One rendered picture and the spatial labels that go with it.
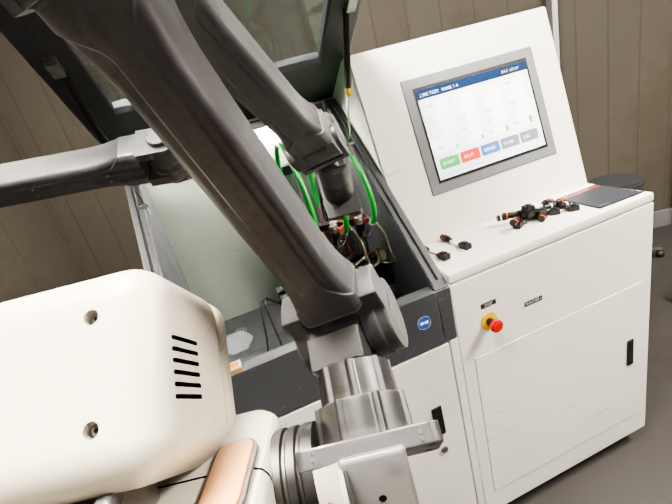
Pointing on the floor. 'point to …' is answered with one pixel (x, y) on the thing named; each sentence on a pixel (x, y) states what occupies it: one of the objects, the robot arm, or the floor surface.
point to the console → (521, 270)
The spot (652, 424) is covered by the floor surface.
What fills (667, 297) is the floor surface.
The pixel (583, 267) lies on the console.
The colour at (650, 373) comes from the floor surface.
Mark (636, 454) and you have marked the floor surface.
